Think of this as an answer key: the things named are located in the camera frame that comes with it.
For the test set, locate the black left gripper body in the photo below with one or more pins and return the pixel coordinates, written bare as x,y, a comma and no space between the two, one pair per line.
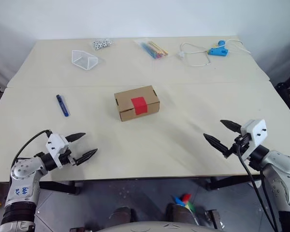
68,158

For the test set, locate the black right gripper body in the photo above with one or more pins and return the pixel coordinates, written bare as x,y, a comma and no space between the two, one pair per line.
240,142

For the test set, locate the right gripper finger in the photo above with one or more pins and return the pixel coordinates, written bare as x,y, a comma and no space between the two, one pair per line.
216,143
232,125

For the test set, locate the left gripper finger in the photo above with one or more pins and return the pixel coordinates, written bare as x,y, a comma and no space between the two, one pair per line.
75,136
86,155

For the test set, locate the brown cardboard box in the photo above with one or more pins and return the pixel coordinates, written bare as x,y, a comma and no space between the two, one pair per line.
125,99

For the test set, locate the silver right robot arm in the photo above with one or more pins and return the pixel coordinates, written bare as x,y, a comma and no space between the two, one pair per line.
282,169

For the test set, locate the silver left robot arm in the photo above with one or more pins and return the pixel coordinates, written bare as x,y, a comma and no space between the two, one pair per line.
21,174

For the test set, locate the black stand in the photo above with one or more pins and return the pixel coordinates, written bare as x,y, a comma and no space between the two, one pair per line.
288,101

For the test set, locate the multicoloured toy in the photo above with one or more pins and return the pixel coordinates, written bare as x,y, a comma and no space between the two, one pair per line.
184,200

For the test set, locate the red tape strip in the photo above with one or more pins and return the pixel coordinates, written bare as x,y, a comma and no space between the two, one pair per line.
139,105

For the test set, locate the blue glue gun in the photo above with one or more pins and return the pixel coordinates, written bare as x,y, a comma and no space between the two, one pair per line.
217,51

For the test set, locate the clear plastic container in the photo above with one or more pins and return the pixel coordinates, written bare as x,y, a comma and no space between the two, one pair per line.
83,59

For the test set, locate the bag of spotted dice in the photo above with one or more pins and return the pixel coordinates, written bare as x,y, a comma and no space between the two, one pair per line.
101,44

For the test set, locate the grey robot torso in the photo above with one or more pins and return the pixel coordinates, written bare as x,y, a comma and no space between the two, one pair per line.
159,227

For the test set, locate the bag of coloured sticks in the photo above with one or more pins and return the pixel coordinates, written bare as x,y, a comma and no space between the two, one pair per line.
152,49

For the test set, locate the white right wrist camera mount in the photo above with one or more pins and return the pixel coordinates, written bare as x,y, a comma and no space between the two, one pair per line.
255,131

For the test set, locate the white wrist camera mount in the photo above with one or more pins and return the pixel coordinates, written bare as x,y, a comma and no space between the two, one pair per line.
55,145
255,131

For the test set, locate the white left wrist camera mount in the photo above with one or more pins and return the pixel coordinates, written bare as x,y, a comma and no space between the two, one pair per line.
55,145

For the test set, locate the black table leg frame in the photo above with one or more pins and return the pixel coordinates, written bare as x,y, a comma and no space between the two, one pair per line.
60,188
232,183

